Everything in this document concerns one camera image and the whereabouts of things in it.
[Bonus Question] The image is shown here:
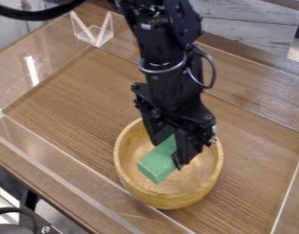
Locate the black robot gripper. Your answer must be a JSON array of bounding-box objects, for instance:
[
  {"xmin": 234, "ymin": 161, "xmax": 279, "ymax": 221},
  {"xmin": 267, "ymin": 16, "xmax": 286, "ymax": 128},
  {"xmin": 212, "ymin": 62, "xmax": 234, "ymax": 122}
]
[{"xmin": 131, "ymin": 45, "xmax": 216, "ymax": 170}]

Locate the green rectangular block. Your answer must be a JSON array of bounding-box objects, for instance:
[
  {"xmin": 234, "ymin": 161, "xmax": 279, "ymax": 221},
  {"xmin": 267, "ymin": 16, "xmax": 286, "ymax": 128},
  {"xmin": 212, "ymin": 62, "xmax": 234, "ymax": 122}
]
[{"xmin": 136, "ymin": 125, "xmax": 216, "ymax": 185}]

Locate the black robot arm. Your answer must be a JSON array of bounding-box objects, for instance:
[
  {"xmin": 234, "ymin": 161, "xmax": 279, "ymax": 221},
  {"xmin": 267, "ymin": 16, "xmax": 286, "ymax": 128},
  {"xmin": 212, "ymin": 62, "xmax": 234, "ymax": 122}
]
[{"xmin": 107, "ymin": 0, "xmax": 216, "ymax": 168}]

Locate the brown wooden bowl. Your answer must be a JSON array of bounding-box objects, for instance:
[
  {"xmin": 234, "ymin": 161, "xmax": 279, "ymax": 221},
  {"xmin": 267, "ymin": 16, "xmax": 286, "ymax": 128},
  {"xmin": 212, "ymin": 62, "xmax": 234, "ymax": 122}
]
[{"xmin": 113, "ymin": 119, "xmax": 223, "ymax": 209}]

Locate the clear acrylic tray wall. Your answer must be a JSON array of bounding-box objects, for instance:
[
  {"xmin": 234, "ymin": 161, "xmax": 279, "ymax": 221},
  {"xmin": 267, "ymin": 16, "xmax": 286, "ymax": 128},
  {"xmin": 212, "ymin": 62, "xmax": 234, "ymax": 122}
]
[{"xmin": 0, "ymin": 112, "xmax": 195, "ymax": 234}]

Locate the clear acrylic corner bracket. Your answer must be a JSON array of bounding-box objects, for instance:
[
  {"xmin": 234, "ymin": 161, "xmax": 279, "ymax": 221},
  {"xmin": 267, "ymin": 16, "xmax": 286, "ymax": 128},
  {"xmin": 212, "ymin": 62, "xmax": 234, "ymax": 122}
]
[{"xmin": 69, "ymin": 11, "xmax": 113, "ymax": 48}]

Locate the black metal table bracket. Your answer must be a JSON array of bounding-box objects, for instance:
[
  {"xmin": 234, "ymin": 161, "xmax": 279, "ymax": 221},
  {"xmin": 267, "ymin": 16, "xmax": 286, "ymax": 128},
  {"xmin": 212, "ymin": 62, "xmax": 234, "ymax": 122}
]
[{"xmin": 20, "ymin": 189, "xmax": 63, "ymax": 234}]

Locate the black cable under table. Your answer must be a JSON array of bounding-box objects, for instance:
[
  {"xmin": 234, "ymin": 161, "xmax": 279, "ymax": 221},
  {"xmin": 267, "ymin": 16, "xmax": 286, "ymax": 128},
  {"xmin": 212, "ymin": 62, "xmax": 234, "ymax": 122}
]
[{"xmin": 0, "ymin": 207, "xmax": 34, "ymax": 220}]

